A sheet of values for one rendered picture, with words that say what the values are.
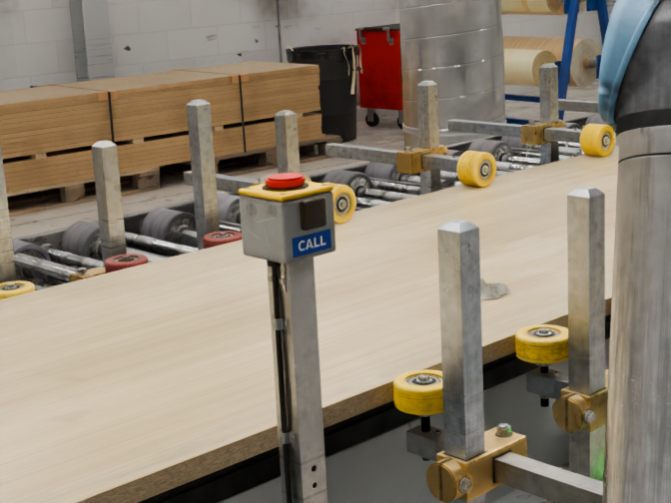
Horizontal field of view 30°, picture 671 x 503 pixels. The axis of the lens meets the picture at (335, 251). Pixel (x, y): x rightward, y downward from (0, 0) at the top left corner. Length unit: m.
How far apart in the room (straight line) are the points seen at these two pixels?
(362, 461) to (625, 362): 0.77
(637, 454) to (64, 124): 6.88
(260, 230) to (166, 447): 0.34
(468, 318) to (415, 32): 4.32
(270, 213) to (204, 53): 8.52
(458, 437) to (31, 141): 6.27
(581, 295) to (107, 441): 0.64
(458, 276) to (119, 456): 0.44
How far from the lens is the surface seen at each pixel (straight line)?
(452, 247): 1.46
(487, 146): 3.81
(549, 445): 2.05
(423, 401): 1.59
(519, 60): 8.82
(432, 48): 5.71
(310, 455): 1.34
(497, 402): 1.92
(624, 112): 1.04
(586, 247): 1.65
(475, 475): 1.54
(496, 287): 2.03
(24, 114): 7.61
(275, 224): 1.24
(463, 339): 1.48
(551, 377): 1.80
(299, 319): 1.28
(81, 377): 1.75
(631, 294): 1.01
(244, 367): 1.72
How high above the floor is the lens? 1.46
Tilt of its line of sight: 14 degrees down
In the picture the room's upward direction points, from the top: 3 degrees counter-clockwise
